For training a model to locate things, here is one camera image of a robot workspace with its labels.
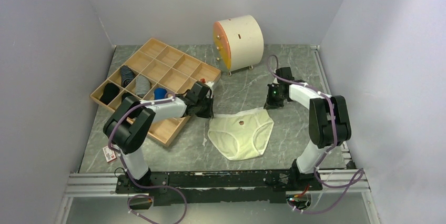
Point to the wooden compartment tray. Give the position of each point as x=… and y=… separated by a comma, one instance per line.
x=165, y=67

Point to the small red white tag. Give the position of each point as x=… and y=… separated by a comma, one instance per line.
x=109, y=154

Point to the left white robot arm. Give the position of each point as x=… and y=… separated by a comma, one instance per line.
x=128, y=126

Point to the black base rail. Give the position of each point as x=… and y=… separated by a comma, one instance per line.
x=176, y=187

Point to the cream cloth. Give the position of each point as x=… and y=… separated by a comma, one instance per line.
x=241, y=136

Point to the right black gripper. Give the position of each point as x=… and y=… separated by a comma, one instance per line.
x=270, y=103

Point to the grey rolled sock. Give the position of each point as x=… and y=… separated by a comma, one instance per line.
x=142, y=86

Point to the cream cylindrical drawer cabinet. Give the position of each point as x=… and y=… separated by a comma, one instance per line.
x=239, y=41

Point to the dark striped rolled sock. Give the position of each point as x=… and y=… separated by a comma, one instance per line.
x=127, y=75

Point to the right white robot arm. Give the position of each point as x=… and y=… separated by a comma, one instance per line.
x=328, y=125

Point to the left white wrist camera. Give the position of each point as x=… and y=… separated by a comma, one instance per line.
x=210, y=84

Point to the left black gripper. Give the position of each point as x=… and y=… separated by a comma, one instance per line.
x=208, y=114

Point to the black rolled sock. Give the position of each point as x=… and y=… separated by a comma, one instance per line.
x=125, y=95
x=110, y=91

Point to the blue underwear white trim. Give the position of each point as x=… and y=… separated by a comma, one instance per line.
x=159, y=93

